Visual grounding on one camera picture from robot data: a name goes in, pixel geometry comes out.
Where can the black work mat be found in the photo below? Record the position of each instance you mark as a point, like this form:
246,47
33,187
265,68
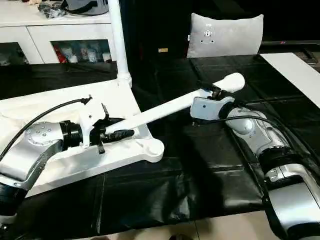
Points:
225,165

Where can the white cabinet with glass doors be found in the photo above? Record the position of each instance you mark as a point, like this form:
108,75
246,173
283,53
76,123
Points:
50,37

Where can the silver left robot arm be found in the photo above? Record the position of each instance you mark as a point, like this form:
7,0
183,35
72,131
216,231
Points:
35,150

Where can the black cabinet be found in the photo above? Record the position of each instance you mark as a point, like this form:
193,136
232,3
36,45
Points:
155,30

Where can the white board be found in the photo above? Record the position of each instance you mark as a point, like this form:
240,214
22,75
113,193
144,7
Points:
295,75

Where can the dark gear on cabinet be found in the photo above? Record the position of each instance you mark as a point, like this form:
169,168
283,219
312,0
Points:
80,6

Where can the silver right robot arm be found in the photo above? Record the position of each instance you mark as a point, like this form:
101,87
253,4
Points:
270,145

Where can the white plastic table top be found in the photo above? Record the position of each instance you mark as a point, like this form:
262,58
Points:
50,165

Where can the grey cushion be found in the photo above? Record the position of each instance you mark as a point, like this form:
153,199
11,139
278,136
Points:
225,35

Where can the white plastic table leg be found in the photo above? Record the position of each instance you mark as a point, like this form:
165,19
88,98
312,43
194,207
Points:
165,109
119,45

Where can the small yellow label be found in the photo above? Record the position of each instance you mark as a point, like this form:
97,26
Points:
163,50

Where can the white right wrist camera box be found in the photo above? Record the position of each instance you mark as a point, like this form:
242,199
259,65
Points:
207,109

